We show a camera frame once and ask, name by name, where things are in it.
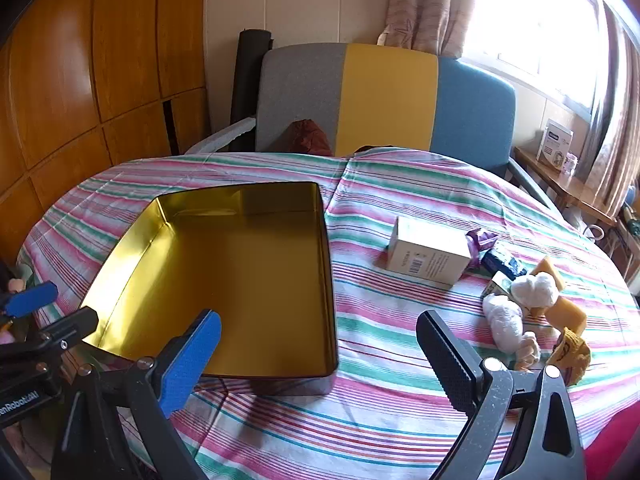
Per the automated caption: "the yellow sponge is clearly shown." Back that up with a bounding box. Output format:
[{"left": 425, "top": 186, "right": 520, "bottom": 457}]
[
  {"left": 529, "top": 255, "right": 569, "bottom": 292},
  {"left": 544, "top": 296, "right": 589, "bottom": 337}
]

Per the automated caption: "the gold rectangular tin box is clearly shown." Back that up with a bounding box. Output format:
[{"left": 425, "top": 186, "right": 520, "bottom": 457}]
[{"left": 79, "top": 181, "right": 338, "bottom": 396}]

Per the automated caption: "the white plastic bundle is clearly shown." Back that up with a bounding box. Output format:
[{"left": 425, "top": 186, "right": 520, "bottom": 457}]
[
  {"left": 509, "top": 273, "right": 560, "bottom": 311},
  {"left": 481, "top": 293, "right": 527, "bottom": 355}
]

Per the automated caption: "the small green box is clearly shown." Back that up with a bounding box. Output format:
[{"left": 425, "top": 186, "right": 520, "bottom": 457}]
[{"left": 481, "top": 271, "right": 513, "bottom": 300}]

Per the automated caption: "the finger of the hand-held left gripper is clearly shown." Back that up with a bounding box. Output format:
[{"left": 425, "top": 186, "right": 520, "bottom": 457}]
[
  {"left": 41, "top": 306, "right": 99, "bottom": 357},
  {"left": 0, "top": 281, "right": 59, "bottom": 319}
]

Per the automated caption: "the window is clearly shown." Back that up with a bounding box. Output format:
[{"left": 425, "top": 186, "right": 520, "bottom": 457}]
[{"left": 460, "top": 0, "right": 616, "bottom": 116}]

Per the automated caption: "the white printed box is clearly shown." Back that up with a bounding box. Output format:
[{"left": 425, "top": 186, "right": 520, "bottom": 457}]
[{"left": 536, "top": 119, "right": 574, "bottom": 171}]

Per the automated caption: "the small purple item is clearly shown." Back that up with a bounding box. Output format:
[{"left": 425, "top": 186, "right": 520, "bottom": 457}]
[{"left": 465, "top": 228, "right": 497, "bottom": 262}]

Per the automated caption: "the blue packet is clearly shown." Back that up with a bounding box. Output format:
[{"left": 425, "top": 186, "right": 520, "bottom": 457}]
[{"left": 480, "top": 242, "right": 527, "bottom": 281}]

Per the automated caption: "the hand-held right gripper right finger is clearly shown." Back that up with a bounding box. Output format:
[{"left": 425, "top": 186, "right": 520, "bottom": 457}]
[{"left": 416, "top": 310, "right": 588, "bottom": 480}]

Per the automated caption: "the beige carton box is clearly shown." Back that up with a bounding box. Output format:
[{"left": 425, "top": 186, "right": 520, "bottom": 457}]
[{"left": 385, "top": 216, "right": 472, "bottom": 286}]

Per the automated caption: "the white pink toy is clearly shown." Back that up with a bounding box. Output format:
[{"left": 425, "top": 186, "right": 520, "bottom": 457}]
[{"left": 514, "top": 331, "right": 542, "bottom": 372}]

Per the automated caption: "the dark red cloth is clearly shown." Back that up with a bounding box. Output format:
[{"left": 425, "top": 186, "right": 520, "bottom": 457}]
[{"left": 287, "top": 119, "right": 333, "bottom": 157}]

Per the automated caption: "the black rolled mat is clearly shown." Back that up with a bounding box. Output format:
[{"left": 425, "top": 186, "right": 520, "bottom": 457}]
[{"left": 229, "top": 28, "right": 273, "bottom": 153}]

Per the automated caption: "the wooden side table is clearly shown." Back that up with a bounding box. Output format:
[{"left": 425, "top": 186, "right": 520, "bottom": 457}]
[{"left": 514, "top": 145, "right": 618, "bottom": 226}]

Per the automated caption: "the red patterned clothing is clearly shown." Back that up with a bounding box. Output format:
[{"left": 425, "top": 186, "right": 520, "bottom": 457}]
[{"left": 584, "top": 407, "right": 640, "bottom": 480}]

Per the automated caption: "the wooden wardrobe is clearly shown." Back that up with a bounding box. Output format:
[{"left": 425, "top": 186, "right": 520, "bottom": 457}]
[{"left": 0, "top": 0, "right": 211, "bottom": 261}]

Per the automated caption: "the striped tablecloth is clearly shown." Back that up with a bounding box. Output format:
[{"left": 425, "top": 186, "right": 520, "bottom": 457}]
[{"left": 17, "top": 147, "right": 640, "bottom": 480}]

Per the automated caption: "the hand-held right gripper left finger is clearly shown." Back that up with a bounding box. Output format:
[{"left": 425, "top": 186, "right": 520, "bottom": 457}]
[{"left": 50, "top": 309, "right": 223, "bottom": 480}]

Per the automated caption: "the patterned beige curtain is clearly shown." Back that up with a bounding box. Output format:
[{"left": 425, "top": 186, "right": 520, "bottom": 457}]
[
  {"left": 582, "top": 0, "right": 640, "bottom": 221},
  {"left": 377, "top": 0, "right": 483, "bottom": 58}
]

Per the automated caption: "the grey yellow blue chair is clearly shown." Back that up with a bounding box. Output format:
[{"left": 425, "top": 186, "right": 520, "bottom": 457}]
[{"left": 185, "top": 42, "right": 566, "bottom": 211}]

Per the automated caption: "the yellow knit cloth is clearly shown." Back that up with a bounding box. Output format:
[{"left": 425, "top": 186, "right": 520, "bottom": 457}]
[{"left": 546, "top": 326, "right": 592, "bottom": 387}]

